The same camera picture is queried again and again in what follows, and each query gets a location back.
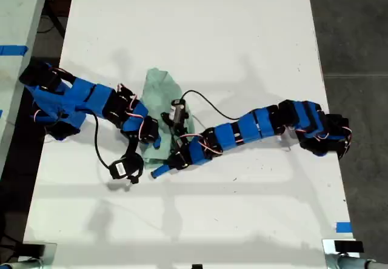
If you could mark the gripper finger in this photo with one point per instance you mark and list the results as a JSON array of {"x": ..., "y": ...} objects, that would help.
[
  {"x": 157, "y": 142},
  {"x": 162, "y": 171}
]

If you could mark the pale green T-shirt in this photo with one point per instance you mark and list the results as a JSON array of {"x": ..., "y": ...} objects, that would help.
[{"x": 157, "y": 84}]

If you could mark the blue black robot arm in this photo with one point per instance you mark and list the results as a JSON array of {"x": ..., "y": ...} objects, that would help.
[
  {"x": 251, "y": 126},
  {"x": 88, "y": 96}
]

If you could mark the tiny black clip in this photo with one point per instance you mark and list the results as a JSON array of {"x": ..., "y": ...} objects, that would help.
[{"x": 197, "y": 266}]

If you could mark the small black box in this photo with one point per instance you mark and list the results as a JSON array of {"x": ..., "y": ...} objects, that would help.
[
  {"x": 348, "y": 246},
  {"x": 33, "y": 249}
]

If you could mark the long blue tape strip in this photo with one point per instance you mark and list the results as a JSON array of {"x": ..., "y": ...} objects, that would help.
[{"x": 12, "y": 50}]

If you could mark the short blue tape piece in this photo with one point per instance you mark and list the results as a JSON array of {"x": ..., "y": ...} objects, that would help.
[{"x": 344, "y": 227}]

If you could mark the white side table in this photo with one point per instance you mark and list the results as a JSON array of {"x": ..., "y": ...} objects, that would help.
[{"x": 18, "y": 8}]

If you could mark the grey pipe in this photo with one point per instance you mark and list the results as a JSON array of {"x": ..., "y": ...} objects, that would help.
[{"x": 360, "y": 263}]

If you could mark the camera black stalk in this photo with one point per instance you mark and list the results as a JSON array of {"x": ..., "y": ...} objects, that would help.
[
  {"x": 131, "y": 146},
  {"x": 179, "y": 134}
]

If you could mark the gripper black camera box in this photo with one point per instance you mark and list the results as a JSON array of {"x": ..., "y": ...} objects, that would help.
[
  {"x": 124, "y": 167},
  {"x": 177, "y": 111}
]

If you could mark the silver table bracket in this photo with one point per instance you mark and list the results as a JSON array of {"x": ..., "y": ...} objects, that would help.
[{"x": 329, "y": 251}]

